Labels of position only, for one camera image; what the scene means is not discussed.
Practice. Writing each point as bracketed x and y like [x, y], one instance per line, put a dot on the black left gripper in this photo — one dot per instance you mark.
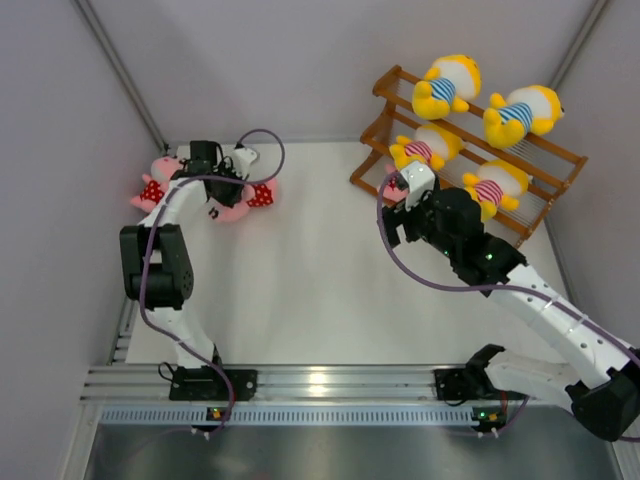
[234, 197]

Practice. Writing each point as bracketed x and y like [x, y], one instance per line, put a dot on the pink plush red dotted dress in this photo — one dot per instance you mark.
[393, 191]

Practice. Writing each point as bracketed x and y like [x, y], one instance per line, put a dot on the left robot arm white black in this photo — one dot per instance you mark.
[158, 271]

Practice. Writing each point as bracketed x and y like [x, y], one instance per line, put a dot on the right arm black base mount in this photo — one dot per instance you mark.
[458, 385]

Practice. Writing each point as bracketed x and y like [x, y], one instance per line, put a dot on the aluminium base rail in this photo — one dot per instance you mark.
[400, 383]

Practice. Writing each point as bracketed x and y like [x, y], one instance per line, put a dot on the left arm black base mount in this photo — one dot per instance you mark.
[205, 384]

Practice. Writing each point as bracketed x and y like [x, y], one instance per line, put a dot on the yellow plush red stripes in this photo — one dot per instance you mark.
[496, 185]
[431, 145]

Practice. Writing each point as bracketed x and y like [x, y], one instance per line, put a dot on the yellow plush blue stripes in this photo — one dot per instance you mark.
[447, 87]
[533, 109]

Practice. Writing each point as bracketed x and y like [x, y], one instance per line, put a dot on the grey slotted cable duct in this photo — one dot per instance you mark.
[262, 415]

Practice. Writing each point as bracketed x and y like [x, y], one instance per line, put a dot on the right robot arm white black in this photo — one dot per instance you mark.
[597, 378]

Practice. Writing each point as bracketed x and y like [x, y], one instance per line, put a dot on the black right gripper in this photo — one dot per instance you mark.
[397, 216]

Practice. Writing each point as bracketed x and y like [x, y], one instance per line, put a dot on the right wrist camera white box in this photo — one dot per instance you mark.
[418, 178]

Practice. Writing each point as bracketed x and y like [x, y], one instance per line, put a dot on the brown wooden shelf rack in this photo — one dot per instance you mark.
[553, 169]

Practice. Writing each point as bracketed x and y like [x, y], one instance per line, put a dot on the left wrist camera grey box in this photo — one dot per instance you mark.
[243, 158]

